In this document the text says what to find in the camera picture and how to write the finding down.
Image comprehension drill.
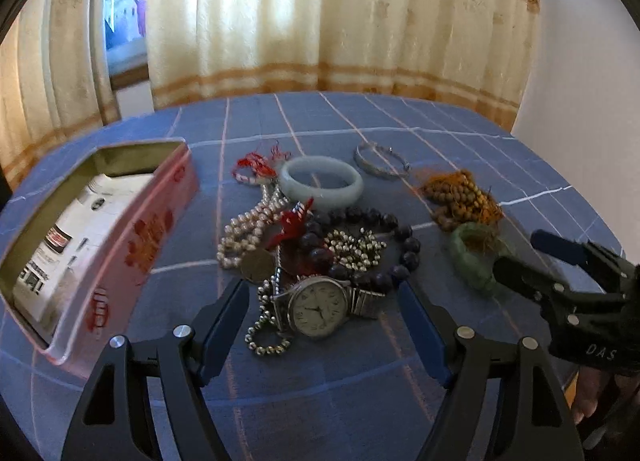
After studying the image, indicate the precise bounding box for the green jade bangle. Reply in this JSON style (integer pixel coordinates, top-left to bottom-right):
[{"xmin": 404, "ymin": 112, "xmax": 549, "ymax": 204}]
[{"xmin": 448, "ymin": 223, "xmax": 514, "ymax": 297}]

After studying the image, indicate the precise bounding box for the silver metal bangle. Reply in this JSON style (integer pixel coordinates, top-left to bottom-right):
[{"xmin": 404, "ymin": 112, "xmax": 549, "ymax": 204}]
[{"xmin": 354, "ymin": 142, "xmax": 411, "ymax": 180}]

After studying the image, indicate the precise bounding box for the silver wrist watch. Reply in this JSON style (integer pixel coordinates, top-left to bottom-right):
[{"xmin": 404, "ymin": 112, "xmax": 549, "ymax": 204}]
[{"xmin": 270, "ymin": 276, "xmax": 385, "ymax": 340}]

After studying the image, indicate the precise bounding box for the pale jade bangle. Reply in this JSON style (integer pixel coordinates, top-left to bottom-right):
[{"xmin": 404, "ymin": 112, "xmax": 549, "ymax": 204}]
[{"xmin": 278, "ymin": 156, "xmax": 363, "ymax": 211}]

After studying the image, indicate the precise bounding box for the red coral tassel ornament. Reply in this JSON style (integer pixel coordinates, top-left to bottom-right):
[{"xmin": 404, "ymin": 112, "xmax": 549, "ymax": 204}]
[{"xmin": 266, "ymin": 198, "xmax": 314, "ymax": 250}]

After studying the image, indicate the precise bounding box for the white pearl necklace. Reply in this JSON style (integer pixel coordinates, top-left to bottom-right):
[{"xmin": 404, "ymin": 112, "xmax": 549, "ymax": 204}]
[{"xmin": 216, "ymin": 182, "xmax": 292, "ymax": 271}]

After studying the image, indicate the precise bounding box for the person's hand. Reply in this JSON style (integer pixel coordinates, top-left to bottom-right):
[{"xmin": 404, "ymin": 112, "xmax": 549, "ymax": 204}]
[{"xmin": 570, "ymin": 367, "xmax": 627, "ymax": 424}]

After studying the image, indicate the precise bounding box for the paper leaflet in tin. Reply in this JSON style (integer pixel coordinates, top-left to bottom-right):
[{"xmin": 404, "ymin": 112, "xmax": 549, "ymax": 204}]
[{"xmin": 13, "ymin": 173, "xmax": 153, "ymax": 343}]

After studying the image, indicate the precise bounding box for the pink metal tin box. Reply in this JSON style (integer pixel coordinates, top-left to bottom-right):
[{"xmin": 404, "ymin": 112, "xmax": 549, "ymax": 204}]
[{"xmin": 1, "ymin": 138, "xmax": 198, "ymax": 377}]

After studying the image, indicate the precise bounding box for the cream orange curtain right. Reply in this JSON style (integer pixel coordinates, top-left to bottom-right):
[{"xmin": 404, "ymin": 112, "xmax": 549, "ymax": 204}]
[{"xmin": 146, "ymin": 0, "xmax": 540, "ymax": 129}]

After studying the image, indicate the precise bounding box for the cream orange curtain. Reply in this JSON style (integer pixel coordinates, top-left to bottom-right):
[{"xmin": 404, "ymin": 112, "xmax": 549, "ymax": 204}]
[
  {"xmin": 146, "ymin": 0, "xmax": 540, "ymax": 129},
  {"xmin": 1, "ymin": 0, "xmax": 122, "ymax": 188}
]

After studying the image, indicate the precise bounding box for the cream orange curtain left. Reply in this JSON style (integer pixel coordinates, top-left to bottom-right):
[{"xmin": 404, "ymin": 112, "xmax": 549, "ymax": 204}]
[{"xmin": 1, "ymin": 0, "xmax": 122, "ymax": 188}]

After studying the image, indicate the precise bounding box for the window with outdoor view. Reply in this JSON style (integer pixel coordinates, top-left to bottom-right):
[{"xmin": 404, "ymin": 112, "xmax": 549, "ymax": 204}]
[{"xmin": 103, "ymin": 0, "xmax": 148, "ymax": 77}]

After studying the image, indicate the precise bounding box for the small silver bead bracelet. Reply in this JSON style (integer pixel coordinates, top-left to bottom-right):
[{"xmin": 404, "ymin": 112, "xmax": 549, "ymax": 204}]
[{"xmin": 323, "ymin": 227, "xmax": 388, "ymax": 272}]

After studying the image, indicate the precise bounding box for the silver ball bead chain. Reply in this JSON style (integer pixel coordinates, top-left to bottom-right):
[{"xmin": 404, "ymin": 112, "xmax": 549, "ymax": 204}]
[{"xmin": 243, "ymin": 269, "xmax": 294, "ymax": 357}]

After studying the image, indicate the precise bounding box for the dark purple bead bracelet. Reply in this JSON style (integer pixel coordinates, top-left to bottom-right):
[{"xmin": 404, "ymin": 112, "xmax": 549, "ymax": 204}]
[{"xmin": 294, "ymin": 205, "xmax": 422, "ymax": 292}]

